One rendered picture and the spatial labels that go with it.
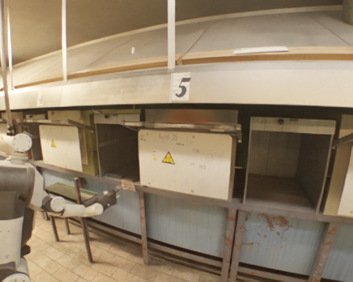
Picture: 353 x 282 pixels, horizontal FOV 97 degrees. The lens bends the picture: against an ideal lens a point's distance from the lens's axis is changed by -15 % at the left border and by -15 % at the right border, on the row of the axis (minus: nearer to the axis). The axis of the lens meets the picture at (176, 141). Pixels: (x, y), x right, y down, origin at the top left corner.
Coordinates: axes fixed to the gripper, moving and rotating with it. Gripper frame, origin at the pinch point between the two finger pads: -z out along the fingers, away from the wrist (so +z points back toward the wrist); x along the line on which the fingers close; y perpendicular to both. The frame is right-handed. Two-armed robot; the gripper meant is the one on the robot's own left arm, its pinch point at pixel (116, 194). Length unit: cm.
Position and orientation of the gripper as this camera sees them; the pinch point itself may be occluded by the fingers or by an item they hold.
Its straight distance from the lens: 141.1
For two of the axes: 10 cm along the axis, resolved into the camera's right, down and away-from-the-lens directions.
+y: -9.3, -0.7, 3.7
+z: -3.7, 1.9, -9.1
